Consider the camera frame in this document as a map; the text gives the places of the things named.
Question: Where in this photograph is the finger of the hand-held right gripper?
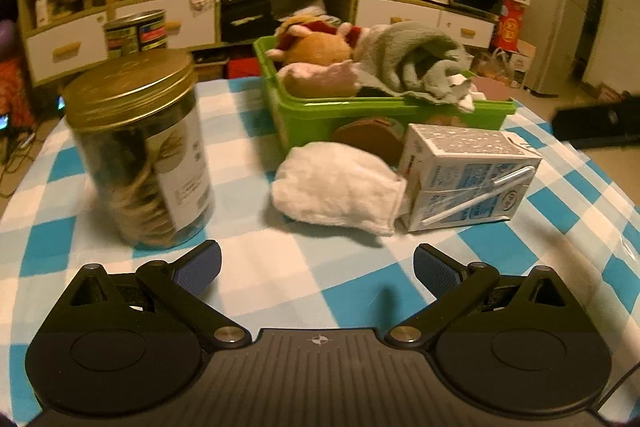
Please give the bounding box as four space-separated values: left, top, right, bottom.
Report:
551 103 640 149

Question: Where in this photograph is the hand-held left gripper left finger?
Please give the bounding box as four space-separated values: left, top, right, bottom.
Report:
50 240 251 348

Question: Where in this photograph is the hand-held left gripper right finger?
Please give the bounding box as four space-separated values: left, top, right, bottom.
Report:
385 243 587 348

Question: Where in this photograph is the white fluffy cloth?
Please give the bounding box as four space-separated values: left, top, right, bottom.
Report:
271 142 407 236

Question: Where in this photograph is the green plastic bin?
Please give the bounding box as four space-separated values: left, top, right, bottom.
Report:
252 36 517 155

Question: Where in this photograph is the grey plush toy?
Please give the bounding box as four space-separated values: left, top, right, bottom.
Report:
357 21 474 100

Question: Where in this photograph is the pink plush toy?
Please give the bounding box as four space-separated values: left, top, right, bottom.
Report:
276 59 363 98

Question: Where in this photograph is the white plush with red outfit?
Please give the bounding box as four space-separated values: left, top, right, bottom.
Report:
335 22 382 58

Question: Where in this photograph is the burger plush toy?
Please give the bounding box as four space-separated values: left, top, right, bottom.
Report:
265 18 354 66

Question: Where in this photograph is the milk carton with straw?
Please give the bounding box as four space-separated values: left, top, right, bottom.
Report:
397 123 543 233

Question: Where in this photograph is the blue white checkered tablecloth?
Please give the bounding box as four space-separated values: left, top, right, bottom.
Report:
0 74 640 427

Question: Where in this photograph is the bag of oranges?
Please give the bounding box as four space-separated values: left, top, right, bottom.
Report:
480 48 522 88

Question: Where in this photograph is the grey refrigerator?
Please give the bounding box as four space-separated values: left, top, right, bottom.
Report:
520 0 612 96

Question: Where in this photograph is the red gift box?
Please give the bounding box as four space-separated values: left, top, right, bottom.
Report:
492 0 531 52

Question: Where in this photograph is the cookie jar with gold lid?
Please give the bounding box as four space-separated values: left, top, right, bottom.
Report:
62 48 216 251

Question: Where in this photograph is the brown round disc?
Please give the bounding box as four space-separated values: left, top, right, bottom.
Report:
332 117 405 168

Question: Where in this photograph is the black box with gold print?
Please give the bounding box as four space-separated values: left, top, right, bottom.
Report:
220 0 275 44

